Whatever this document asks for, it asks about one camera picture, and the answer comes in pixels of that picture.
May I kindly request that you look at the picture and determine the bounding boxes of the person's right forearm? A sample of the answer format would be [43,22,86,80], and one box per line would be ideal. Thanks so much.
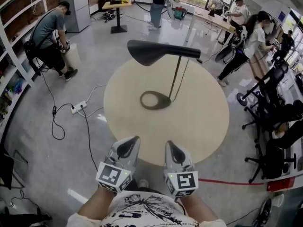
[176,194,221,222]

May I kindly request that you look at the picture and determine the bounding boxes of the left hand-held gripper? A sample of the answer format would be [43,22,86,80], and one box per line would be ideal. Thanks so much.
[95,136,141,194]

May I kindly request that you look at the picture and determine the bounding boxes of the wooden pedestal table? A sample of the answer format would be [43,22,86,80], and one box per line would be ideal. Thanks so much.
[102,0,132,35]

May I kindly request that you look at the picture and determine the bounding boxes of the white square stool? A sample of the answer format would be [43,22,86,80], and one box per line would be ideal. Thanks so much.
[62,43,81,68]

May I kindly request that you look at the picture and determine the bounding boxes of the long black cable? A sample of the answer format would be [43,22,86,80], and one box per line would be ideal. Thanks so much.
[77,107,99,175]

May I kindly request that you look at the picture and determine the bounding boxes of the person's white printed shirt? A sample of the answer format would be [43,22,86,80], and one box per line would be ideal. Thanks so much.
[67,190,228,227]

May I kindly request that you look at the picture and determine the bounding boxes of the round wooden table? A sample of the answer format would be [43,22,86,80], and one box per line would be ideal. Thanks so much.
[103,57,230,167]

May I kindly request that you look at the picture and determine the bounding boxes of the person's left forearm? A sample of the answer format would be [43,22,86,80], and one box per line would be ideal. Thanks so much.
[77,185,119,222]

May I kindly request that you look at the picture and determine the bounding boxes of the red floor tape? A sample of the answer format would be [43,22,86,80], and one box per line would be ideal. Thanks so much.
[197,178,265,186]

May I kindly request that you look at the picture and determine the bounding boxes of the white power strip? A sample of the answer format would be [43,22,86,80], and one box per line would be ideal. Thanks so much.
[71,100,88,114]

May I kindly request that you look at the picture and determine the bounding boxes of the black office chair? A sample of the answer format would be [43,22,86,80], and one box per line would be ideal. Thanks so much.
[245,119,298,184]
[236,60,290,130]

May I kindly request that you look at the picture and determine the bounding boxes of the long wooden desk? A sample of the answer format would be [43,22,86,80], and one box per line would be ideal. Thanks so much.
[187,7,237,44]

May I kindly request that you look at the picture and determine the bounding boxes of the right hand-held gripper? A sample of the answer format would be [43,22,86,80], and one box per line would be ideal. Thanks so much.
[163,140,199,200]

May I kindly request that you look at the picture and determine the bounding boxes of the grey metal cabinet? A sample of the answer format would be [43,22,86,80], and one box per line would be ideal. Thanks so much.
[58,0,92,33]

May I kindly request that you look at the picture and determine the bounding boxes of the white cup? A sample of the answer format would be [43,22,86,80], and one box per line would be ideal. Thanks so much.
[272,193,285,208]

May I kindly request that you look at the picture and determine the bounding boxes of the white power cable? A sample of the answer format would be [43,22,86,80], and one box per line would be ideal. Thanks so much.
[84,84,107,104]

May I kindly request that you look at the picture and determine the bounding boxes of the black cable with adapter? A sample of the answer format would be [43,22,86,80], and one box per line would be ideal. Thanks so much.
[35,55,74,141]

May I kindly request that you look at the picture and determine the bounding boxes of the white shelf unit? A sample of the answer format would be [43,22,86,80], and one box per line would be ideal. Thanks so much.
[0,0,48,144]

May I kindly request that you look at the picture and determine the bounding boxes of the black desk lamp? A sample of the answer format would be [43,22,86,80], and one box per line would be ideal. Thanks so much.
[127,39,202,111]

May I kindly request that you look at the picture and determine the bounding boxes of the green and red box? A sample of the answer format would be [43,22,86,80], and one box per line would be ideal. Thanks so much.
[174,6,187,20]

